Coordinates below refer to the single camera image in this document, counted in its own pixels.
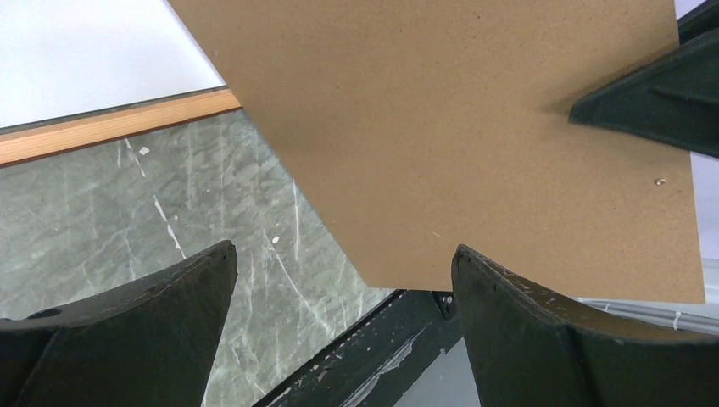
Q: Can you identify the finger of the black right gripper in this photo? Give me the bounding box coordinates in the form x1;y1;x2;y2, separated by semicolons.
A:
677;0;718;45
568;29;718;158

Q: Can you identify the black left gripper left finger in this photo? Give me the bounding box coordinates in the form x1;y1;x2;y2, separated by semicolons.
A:
1;240;237;406

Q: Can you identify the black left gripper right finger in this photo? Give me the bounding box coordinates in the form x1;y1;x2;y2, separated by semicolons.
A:
451;245;718;406

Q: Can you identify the wooden picture frame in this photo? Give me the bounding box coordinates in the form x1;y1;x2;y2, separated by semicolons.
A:
1;88;242;167

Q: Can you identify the brown backing board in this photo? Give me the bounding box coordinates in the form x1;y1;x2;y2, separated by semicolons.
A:
171;1;705;304

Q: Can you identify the glossy mountain landscape photo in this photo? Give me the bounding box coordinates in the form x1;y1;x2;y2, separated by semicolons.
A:
1;1;224;127

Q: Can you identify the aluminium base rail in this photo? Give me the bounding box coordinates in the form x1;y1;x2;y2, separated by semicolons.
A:
253;289;719;407

